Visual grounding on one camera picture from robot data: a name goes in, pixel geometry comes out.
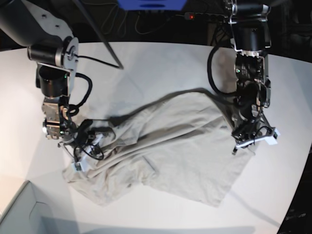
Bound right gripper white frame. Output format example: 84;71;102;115
58;130;105;173

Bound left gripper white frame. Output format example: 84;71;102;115
232;117;279;155

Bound beige t-shirt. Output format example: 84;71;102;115
62;92;254;207

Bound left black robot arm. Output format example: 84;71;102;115
207;0;279;155

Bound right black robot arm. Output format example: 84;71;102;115
0;0;93;149

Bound grey box at corner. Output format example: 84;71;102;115
0;181;80;234

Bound black power strip red light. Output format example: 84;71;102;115
183;12;227;22

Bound black cables behind table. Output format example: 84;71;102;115
97;4;171;37

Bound blue overhead mount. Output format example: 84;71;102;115
117;0;187;11

